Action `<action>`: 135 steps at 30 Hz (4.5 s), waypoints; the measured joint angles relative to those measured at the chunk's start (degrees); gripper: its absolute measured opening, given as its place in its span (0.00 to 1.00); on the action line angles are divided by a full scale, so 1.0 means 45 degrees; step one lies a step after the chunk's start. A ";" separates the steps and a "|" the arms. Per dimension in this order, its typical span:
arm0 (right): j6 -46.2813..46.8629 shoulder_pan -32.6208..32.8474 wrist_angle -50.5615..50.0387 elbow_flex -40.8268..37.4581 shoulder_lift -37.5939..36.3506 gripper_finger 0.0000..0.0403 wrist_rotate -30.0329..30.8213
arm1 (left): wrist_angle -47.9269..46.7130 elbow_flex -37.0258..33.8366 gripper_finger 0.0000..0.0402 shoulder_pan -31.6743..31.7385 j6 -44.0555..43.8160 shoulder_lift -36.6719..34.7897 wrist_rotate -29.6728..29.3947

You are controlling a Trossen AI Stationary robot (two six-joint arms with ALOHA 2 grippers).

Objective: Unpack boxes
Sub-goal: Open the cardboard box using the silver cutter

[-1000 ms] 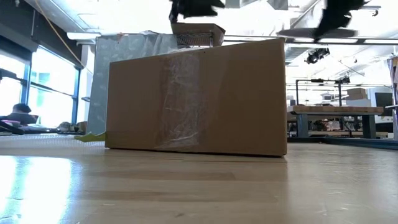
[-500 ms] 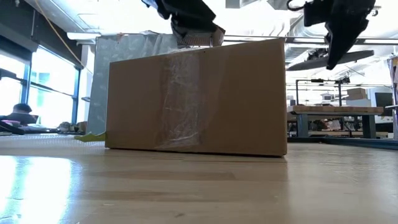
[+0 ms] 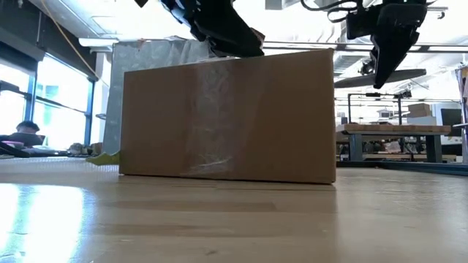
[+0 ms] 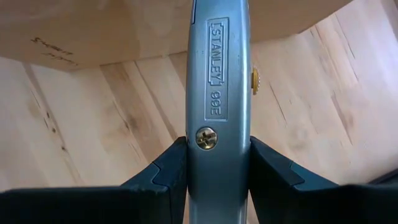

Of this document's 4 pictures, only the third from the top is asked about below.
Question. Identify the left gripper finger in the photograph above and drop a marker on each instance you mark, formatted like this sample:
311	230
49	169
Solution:
237	40

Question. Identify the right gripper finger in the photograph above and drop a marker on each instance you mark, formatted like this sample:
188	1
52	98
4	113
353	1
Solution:
391	58

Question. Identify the brown taped cardboard box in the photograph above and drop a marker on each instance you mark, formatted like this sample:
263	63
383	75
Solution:
226	117

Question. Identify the brown storage box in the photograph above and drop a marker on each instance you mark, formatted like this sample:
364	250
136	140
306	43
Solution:
419	110

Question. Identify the grey leaf-patterned partition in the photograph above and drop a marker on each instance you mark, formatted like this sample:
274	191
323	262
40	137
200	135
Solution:
146	55

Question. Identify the white storage box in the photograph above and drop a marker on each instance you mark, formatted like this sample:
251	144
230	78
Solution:
420	120

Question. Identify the wooden workbench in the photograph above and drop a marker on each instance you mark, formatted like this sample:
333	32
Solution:
395	128

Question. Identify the black monitor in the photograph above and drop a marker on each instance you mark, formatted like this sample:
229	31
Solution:
451	117

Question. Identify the clear pouch with green edge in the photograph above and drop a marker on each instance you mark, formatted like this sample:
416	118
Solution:
104	159

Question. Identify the person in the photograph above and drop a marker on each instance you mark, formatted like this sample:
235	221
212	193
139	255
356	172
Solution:
27	128

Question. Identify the black ceiling-mounted camera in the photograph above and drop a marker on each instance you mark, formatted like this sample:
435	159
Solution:
366	67

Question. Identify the black rig frame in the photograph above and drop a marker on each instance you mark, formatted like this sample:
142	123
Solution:
376	95

